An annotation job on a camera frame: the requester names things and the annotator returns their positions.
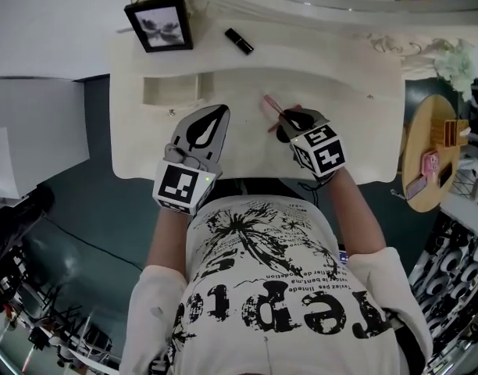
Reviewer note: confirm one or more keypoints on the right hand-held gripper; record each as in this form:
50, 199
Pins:
321, 151

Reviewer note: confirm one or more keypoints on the black lipstick makeup tube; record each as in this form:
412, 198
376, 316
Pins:
239, 41

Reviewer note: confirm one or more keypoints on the wooden desk organizer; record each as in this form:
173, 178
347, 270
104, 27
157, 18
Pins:
450, 131

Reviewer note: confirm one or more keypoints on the rack of black white parts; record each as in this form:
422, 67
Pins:
454, 283

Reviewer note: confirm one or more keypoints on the white vanity table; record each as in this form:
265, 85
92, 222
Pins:
321, 80

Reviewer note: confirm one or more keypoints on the bicycle wheel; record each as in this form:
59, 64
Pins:
471, 182

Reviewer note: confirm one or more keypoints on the white vanity drawer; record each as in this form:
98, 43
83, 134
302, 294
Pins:
172, 90

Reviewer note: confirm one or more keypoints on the small pink box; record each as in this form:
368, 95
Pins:
430, 163

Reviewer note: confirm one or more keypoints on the round wooden side table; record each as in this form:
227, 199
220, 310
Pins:
422, 139

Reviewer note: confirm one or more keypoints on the white cabinet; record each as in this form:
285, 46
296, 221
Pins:
32, 139

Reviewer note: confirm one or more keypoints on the white artificial flowers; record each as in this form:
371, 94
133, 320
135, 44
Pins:
455, 66

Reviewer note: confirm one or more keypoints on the pink makeup tool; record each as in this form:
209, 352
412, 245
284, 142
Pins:
273, 104

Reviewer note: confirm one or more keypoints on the black equipment stands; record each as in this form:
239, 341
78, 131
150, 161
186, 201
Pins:
36, 318

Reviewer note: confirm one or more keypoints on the person's right forearm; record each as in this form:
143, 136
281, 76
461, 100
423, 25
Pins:
358, 217

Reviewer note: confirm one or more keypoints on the small black case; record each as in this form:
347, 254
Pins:
446, 174

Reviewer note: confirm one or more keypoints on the flat purple box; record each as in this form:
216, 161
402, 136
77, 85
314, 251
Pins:
416, 186

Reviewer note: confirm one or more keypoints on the black picture frame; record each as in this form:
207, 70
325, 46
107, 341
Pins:
159, 23

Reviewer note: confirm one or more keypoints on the white printed shirt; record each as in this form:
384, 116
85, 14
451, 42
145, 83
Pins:
270, 287

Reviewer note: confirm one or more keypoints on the person's left forearm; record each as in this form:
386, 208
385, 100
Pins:
170, 240

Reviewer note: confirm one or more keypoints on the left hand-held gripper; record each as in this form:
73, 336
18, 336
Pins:
198, 131

